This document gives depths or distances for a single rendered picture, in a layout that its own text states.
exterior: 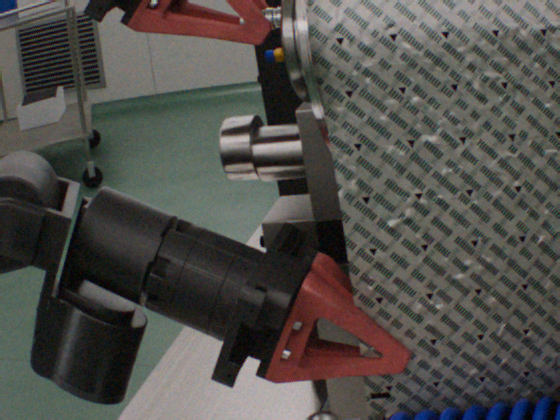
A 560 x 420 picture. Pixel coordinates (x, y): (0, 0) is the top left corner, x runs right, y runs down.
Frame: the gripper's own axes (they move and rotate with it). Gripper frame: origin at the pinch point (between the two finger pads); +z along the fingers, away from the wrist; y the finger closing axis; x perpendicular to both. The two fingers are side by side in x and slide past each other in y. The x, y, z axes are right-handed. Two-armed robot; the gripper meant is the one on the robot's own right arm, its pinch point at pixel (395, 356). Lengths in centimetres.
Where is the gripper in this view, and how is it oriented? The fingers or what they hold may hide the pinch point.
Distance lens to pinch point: 67.2
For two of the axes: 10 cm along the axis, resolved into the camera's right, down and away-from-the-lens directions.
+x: 3.0, -8.6, -4.0
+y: -2.4, 3.4, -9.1
